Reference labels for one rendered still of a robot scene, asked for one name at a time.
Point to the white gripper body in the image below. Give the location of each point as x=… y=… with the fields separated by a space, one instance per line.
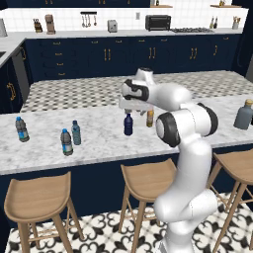
x=133 y=104

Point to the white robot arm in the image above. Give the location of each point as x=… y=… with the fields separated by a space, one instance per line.
x=192 y=154

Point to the dark blue bottle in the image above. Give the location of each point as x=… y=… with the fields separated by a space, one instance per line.
x=128 y=125

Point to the amber glass bottle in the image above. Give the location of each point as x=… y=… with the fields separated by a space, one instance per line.
x=150 y=119

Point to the dark blue lower cupboard run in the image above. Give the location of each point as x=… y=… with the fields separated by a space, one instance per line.
x=131 y=54

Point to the teal plastic bottle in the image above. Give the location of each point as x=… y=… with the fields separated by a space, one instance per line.
x=76 y=133

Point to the blue-label grey plastic bottle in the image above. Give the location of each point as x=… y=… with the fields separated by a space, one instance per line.
x=22 y=130
x=67 y=143

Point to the wooden bar stool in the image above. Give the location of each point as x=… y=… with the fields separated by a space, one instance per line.
x=38 y=201
x=235 y=168
x=148 y=183

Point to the grey toaster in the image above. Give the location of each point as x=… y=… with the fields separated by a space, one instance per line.
x=112 y=26

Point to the black toaster oven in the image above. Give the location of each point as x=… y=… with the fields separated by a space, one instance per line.
x=158 y=22

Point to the hanging kitchen tool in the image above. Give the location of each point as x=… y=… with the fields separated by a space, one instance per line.
x=83 y=21
x=88 y=21
x=95 y=20

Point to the dark blue kitchen island base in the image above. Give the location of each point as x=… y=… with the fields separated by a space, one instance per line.
x=95 y=191

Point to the black hob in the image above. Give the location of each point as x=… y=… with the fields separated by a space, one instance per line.
x=192 y=30

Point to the grey glass bottle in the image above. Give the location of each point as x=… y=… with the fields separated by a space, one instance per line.
x=243 y=117

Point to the dark oil bottle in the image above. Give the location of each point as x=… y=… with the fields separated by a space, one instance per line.
x=215 y=23
x=211 y=23

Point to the brown coffee machine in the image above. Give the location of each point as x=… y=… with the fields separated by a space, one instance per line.
x=50 y=24

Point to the dark blue upper cupboards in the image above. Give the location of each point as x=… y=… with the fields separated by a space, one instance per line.
x=75 y=3

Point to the grey dishwasher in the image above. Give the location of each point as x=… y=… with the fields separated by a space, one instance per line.
x=20 y=70

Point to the knife block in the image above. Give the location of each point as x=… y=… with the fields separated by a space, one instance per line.
x=38 y=26

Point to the dark blue side cupboard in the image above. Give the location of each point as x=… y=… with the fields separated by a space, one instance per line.
x=8 y=89

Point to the dark blue tall cabinet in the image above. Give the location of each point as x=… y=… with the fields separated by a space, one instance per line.
x=245 y=39

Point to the pot with wooden tools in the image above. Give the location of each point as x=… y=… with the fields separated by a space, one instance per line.
x=236 y=23

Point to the sink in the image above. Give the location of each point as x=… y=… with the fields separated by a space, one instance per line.
x=1 y=54

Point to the grey wall socket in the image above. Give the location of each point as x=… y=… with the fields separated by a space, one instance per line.
x=137 y=15

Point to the black tool rail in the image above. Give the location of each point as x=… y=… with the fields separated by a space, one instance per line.
x=88 y=13

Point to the wooden wall shelf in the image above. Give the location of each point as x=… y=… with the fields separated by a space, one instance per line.
x=161 y=6
x=222 y=6

